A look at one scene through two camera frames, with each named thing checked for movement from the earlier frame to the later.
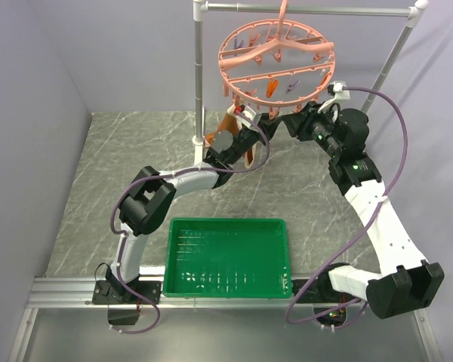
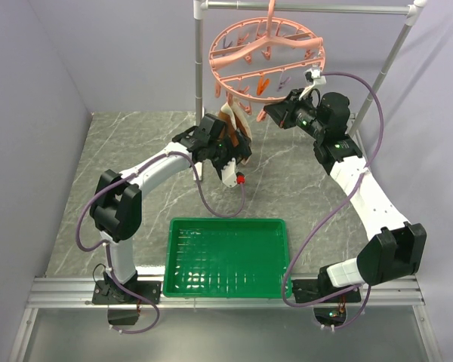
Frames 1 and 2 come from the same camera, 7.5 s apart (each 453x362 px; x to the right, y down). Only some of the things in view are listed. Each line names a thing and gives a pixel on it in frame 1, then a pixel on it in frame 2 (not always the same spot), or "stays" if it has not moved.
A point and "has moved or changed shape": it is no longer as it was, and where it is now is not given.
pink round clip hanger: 275,63 has moved or changed shape
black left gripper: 268,127 → 239,153
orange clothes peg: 272,86 → 262,86
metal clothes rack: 414,10 stays
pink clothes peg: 237,101 → 229,98
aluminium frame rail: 78,292 stays
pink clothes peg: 271,112 has moved or changed shape
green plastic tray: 228,257 stays
